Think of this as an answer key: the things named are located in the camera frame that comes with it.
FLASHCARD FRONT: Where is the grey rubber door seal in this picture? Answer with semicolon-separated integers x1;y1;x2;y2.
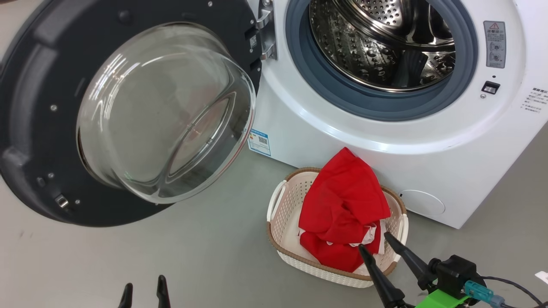
285;0;479;122

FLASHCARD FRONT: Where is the teal cable connector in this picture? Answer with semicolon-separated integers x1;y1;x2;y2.
464;280;506;308

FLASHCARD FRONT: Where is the white front-load washing machine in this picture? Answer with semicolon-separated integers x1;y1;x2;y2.
247;0;548;230

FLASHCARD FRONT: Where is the black round glass washer door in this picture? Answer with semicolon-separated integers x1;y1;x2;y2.
0;0;263;228

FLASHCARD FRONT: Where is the thin black cable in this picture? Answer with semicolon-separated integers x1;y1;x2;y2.
480;275;547;308

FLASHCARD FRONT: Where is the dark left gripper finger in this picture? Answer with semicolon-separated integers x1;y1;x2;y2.
118;282;134;308
156;275;171;308

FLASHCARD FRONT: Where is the grey warning sticker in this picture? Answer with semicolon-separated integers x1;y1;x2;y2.
483;20;507;69

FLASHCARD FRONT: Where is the blue energy label sticker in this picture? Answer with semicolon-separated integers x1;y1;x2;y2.
248;128;272;157

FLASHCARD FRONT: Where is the cream basket with brown rim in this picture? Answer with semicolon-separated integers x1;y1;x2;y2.
266;166;409;289

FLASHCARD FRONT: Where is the silver metal door hinge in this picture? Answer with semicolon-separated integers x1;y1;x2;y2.
256;0;278;61

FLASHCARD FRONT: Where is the red and white cloth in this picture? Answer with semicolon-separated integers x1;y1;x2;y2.
298;147;391;273

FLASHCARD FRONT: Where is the round white filter cover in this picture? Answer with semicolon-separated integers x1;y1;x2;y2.
398;189;446;217

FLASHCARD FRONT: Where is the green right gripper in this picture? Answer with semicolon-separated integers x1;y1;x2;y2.
358;232;472;308

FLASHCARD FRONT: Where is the steel perforated washer drum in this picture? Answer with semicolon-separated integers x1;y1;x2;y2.
309;0;456;92

